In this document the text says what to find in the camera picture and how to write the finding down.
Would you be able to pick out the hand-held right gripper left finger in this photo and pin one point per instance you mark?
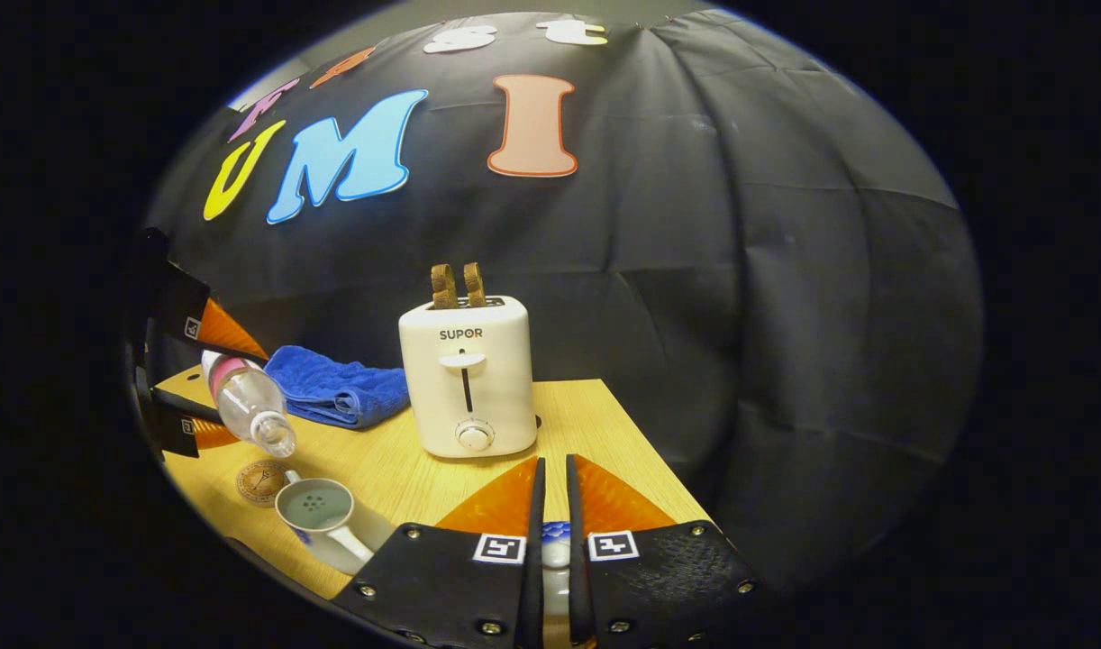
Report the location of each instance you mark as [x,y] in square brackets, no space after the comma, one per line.
[536,559]

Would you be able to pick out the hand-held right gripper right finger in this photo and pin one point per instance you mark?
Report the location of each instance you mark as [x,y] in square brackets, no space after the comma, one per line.
[576,559]

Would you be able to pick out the white teacup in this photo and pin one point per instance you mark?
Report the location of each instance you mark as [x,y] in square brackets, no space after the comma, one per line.
[321,518]

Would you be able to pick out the white blue teacup lid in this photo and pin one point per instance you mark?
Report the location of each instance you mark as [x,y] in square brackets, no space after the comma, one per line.
[556,554]

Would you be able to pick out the blue towel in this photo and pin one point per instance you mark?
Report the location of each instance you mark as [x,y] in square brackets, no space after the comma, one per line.
[334,388]

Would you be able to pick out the white toaster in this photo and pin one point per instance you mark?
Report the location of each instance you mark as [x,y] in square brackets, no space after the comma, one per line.
[468,388]

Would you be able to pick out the clear plastic water bottle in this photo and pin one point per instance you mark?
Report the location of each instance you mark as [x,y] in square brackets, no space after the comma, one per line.
[244,397]

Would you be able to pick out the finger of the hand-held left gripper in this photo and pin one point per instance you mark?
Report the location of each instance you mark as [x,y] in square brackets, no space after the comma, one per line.
[177,422]
[186,302]

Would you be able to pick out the round wooden coaster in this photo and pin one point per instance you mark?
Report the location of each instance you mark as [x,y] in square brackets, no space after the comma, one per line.
[258,482]

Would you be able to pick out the brown bread slice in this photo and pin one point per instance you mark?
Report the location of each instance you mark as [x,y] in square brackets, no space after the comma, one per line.
[443,287]
[474,284]

